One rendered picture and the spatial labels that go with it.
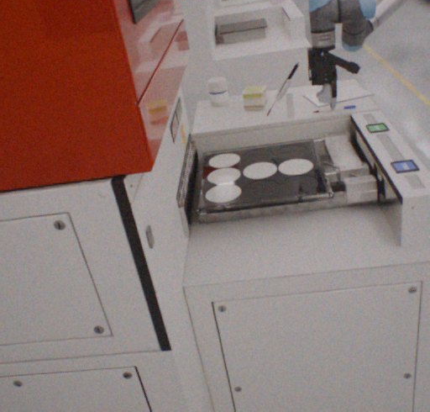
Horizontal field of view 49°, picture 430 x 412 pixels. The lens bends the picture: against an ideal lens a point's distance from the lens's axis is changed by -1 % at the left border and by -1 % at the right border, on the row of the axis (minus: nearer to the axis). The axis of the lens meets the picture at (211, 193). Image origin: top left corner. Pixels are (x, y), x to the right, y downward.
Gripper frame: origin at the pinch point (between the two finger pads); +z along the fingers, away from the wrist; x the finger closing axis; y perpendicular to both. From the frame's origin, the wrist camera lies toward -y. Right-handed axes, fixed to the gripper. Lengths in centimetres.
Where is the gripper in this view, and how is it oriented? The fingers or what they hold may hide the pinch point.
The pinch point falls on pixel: (333, 105)
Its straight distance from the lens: 166.0
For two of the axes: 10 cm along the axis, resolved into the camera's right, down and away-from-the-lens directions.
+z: 1.6, 8.9, 4.3
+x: -0.5, 4.4, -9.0
